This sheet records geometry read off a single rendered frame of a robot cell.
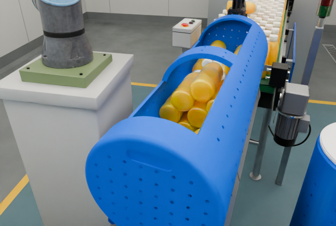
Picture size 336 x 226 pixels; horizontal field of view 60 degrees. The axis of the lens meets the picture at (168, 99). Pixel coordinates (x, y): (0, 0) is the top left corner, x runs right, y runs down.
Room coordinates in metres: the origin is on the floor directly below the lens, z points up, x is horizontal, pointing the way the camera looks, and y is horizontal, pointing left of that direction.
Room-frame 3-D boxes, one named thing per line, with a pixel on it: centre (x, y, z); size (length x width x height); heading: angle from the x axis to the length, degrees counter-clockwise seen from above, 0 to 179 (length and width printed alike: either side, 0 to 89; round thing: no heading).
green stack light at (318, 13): (1.47, -0.77, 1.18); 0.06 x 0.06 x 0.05
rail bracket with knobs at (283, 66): (1.21, -0.50, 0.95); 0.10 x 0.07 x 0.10; 69
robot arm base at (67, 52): (0.85, 0.31, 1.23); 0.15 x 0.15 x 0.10
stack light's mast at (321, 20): (1.47, -0.77, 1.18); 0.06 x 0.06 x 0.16
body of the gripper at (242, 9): (1.34, -0.31, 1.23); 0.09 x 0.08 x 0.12; 159
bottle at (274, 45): (1.36, -0.51, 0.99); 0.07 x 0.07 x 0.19
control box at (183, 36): (1.54, -0.10, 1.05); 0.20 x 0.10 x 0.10; 159
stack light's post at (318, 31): (1.47, -0.77, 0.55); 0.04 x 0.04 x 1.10; 69
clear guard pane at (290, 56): (1.74, -0.78, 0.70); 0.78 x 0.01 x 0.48; 159
